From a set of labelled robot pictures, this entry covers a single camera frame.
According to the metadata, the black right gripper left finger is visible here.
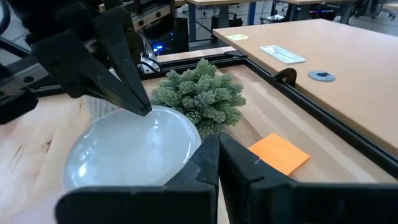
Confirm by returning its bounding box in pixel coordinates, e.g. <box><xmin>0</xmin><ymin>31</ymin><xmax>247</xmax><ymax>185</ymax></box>
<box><xmin>55</xmin><ymin>134</ymin><xmax>221</xmax><ymax>224</ymax></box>

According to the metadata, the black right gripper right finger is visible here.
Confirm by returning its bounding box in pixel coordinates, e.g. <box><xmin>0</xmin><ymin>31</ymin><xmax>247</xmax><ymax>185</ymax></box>
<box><xmin>219</xmin><ymin>133</ymin><xmax>398</xmax><ymax>224</ymax></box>

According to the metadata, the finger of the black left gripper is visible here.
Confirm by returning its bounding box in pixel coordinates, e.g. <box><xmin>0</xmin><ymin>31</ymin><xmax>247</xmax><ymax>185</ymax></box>
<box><xmin>30</xmin><ymin>29</ymin><xmax>147</xmax><ymax>116</ymax></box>
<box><xmin>93</xmin><ymin>6</ymin><xmax>152</xmax><ymax>114</ymax></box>

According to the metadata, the white reflector lightbulb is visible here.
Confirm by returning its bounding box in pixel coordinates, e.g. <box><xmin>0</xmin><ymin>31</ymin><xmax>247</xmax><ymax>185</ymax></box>
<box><xmin>63</xmin><ymin>105</ymin><xmax>203</xmax><ymax>192</ymax></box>

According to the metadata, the white textured pen cup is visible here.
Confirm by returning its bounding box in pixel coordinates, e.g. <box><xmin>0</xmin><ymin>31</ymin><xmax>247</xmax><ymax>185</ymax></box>
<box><xmin>83</xmin><ymin>93</ymin><xmax>121</xmax><ymax>121</ymax></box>

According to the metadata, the orange sticky note pad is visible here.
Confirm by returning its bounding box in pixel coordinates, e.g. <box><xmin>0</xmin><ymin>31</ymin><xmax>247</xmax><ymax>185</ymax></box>
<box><xmin>248</xmin><ymin>133</ymin><xmax>311</xmax><ymax>177</ymax></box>

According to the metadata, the green artificial potted plant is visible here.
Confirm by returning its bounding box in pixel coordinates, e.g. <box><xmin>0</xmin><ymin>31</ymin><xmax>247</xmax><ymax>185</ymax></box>
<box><xmin>150</xmin><ymin>58</ymin><xmax>247</xmax><ymax>138</ymax></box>

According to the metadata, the long beige background desk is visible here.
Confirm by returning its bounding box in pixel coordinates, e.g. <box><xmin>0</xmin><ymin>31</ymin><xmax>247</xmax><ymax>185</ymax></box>
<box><xmin>186</xmin><ymin>0</ymin><xmax>355</xmax><ymax>43</ymax></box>

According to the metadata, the yellow sticky note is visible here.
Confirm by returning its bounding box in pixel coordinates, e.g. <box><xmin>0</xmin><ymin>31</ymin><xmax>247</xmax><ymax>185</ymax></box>
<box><xmin>226</xmin><ymin>34</ymin><xmax>249</xmax><ymax>42</ymax></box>

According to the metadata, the white rectangular card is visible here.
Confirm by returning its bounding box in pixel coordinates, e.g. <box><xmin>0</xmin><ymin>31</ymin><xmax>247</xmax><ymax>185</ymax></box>
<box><xmin>259</xmin><ymin>45</ymin><xmax>307</xmax><ymax>65</ymax></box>

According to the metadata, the black aluminium table frame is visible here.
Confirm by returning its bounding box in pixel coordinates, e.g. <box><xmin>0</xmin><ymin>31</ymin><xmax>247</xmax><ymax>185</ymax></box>
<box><xmin>0</xmin><ymin>49</ymin><xmax>398</xmax><ymax>180</ymax></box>

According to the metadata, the black frame clamp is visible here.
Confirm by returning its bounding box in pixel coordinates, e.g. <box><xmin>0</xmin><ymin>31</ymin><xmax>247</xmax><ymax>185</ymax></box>
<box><xmin>275</xmin><ymin>67</ymin><xmax>298</xmax><ymax>87</ymax></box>

